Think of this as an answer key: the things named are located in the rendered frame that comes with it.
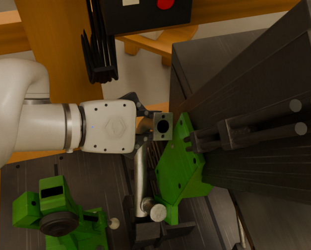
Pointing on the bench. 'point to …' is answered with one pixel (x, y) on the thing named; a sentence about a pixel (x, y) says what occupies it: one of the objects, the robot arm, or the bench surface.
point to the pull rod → (113, 223)
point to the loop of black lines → (104, 71)
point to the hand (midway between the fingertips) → (155, 124)
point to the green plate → (181, 167)
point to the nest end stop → (143, 236)
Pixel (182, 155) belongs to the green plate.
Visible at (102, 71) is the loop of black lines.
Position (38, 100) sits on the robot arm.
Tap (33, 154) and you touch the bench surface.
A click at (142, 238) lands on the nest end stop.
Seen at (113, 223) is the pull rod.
